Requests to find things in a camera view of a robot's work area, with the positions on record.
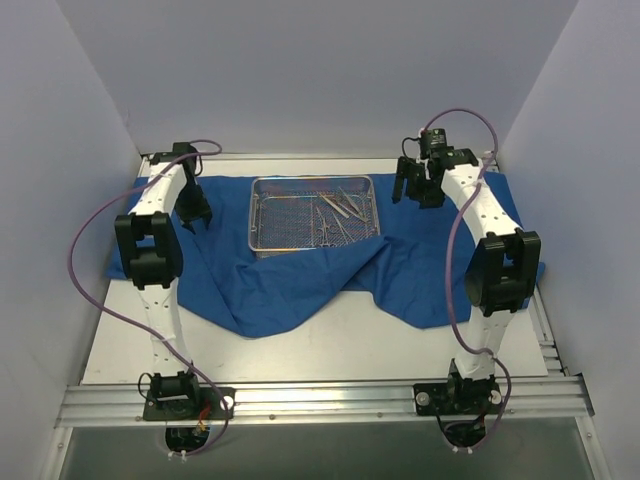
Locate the aluminium rail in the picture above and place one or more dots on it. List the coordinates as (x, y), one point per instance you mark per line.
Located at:
(319, 403)
(546, 340)

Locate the steel forceps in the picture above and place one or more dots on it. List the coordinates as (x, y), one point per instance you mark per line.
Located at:
(326, 231)

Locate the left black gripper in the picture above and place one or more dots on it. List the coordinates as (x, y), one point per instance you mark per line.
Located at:
(193, 211)

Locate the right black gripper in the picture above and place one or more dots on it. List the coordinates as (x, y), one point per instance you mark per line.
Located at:
(417, 181)

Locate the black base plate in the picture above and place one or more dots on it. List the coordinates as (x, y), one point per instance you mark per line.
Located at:
(448, 399)
(210, 406)

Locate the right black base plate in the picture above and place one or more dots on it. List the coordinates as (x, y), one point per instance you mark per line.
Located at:
(448, 399)

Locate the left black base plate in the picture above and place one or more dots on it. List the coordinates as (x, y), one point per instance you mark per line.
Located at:
(210, 406)

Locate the aluminium right side rail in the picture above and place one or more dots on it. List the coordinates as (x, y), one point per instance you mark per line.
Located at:
(546, 340)

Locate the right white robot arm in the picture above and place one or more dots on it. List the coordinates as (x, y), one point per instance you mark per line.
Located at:
(501, 275)

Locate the aluminium front rail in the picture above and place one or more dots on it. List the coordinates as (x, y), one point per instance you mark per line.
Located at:
(319, 403)

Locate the steel tweezers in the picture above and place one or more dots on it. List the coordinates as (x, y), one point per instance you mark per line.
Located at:
(335, 206)

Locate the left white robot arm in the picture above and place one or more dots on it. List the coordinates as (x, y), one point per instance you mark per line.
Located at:
(153, 261)

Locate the blue surgical wrap cloth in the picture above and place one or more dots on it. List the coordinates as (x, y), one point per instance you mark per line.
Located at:
(403, 268)

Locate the metal mesh instrument tray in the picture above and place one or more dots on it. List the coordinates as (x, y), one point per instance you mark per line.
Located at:
(283, 219)

